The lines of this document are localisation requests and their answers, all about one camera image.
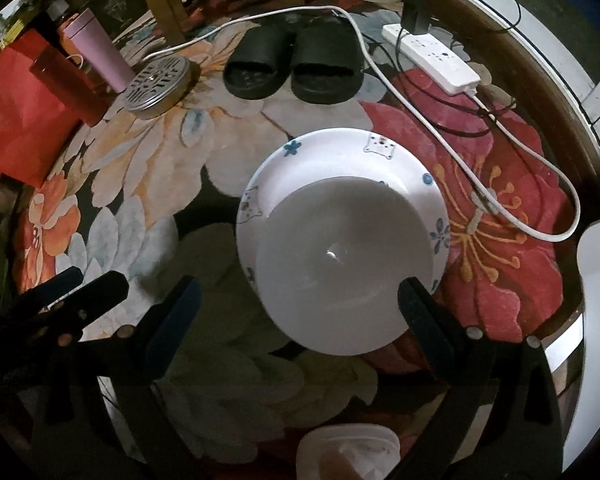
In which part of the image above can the large bear print plate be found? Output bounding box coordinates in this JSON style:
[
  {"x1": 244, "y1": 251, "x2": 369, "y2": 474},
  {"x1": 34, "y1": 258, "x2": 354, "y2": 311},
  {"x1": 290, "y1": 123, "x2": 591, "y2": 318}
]
[{"x1": 236, "y1": 127, "x2": 451, "y2": 301}]

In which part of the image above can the white power cable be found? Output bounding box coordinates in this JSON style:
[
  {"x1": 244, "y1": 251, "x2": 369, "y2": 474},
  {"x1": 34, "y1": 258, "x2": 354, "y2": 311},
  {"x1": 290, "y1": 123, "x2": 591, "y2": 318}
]
[{"x1": 142, "y1": 6, "x2": 581, "y2": 243}]

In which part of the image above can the person's foot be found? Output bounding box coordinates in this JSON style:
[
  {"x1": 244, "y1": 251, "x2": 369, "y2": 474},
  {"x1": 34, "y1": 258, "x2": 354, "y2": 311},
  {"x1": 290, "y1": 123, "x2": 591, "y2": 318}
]
[{"x1": 317, "y1": 452, "x2": 366, "y2": 480}]

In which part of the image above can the round perforated metal tin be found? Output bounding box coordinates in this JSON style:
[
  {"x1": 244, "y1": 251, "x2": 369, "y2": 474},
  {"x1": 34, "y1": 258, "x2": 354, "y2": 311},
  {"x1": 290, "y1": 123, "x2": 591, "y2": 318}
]
[{"x1": 124, "y1": 56, "x2": 191, "y2": 120}]

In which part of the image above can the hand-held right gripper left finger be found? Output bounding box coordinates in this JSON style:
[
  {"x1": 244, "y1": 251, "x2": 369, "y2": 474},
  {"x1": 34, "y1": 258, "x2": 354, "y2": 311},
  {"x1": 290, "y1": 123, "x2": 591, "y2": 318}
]
[{"x1": 42, "y1": 276, "x2": 203, "y2": 480}]

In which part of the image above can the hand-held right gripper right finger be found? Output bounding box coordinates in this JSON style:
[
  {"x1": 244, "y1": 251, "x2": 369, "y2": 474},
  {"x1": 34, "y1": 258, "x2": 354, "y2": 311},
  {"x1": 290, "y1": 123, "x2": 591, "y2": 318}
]
[{"x1": 396, "y1": 276, "x2": 566, "y2": 480}]

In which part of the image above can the dark printed box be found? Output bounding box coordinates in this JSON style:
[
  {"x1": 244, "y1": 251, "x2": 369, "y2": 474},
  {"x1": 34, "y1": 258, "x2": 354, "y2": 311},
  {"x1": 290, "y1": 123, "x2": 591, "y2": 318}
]
[{"x1": 75, "y1": 0, "x2": 151, "y2": 36}]

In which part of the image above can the thin black charger cable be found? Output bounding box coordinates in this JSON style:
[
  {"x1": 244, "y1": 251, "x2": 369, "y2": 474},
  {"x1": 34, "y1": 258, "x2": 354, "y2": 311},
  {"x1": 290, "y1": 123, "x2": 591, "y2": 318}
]
[{"x1": 375, "y1": 0, "x2": 523, "y2": 136}]

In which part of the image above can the pink tumbler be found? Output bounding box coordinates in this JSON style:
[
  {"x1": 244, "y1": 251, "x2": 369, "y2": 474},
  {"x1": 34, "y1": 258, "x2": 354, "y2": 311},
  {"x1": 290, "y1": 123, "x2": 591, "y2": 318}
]
[{"x1": 61, "y1": 9, "x2": 136, "y2": 93}]

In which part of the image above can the black slipper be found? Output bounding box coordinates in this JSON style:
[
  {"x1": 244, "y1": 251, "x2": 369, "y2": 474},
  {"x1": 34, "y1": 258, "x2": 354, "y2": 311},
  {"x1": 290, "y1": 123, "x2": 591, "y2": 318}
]
[
  {"x1": 291, "y1": 16, "x2": 366, "y2": 106},
  {"x1": 223, "y1": 22, "x2": 298, "y2": 100}
]

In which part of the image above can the wooden chair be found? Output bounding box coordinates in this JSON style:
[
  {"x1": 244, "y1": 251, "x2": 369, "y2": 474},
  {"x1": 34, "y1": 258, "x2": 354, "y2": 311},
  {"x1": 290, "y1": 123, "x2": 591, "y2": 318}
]
[{"x1": 125, "y1": 0, "x2": 306, "y2": 46}]

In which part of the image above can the black charger plug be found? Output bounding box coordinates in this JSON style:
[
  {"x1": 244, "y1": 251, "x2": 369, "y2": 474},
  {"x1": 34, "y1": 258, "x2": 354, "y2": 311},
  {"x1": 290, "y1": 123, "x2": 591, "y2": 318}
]
[{"x1": 401, "y1": 0, "x2": 433, "y2": 36}]

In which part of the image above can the white power strip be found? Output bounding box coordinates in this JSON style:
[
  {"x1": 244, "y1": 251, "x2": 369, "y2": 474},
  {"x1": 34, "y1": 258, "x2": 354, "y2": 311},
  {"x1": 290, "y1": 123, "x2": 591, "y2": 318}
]
[{"x1": 382, "y1": 22, "x2": 481, "y2": 96}]

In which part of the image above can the white slipper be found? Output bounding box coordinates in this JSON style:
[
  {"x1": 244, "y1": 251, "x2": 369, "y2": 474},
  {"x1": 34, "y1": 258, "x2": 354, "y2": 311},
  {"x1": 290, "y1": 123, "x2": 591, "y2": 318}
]
[{"x1": 297, "y1": 422, "x2": 401, "y2": 480}]

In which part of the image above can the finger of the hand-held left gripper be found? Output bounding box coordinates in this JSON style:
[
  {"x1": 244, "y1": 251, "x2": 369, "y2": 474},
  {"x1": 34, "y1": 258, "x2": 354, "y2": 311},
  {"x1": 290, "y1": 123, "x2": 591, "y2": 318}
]
[
  {"x1": 40, "y1": 270, "x2": 131, "y2": 348},
  {"x1": 0, "y1": 267, "x2": 84, "y2": 313}
]

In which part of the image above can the white bowl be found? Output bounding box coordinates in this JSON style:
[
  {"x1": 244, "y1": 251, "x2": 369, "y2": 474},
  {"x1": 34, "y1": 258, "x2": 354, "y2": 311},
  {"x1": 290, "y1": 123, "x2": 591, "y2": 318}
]
[{"x1": 254, "y1": 176, "x2": 443, "y2": 356}]

